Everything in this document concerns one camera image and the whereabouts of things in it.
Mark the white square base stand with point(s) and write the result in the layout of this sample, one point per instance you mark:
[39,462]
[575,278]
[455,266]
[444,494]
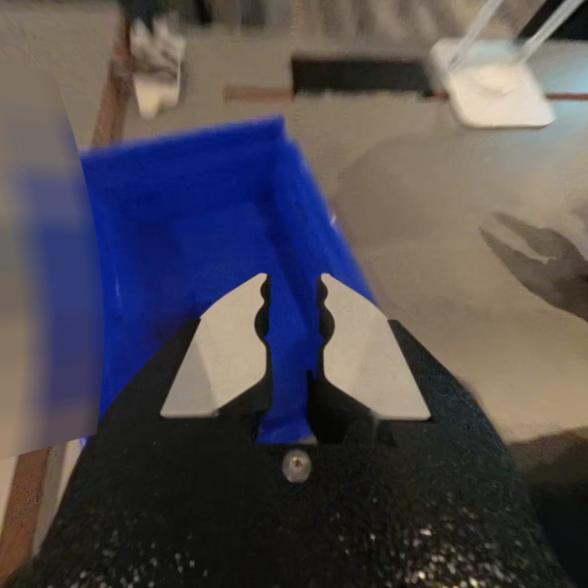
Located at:
[498,92]

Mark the blue plastic bin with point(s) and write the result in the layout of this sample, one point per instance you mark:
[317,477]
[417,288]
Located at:
[183,220]

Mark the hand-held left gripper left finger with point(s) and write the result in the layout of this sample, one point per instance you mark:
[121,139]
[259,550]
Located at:
[220,358]

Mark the white and grey object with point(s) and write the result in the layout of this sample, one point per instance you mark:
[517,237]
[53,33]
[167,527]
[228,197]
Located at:
[154,69]

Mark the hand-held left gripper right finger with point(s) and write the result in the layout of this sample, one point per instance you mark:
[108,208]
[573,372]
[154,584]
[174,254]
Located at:
[372,358]

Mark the black bar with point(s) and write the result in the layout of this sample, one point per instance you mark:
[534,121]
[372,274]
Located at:
[358,76]

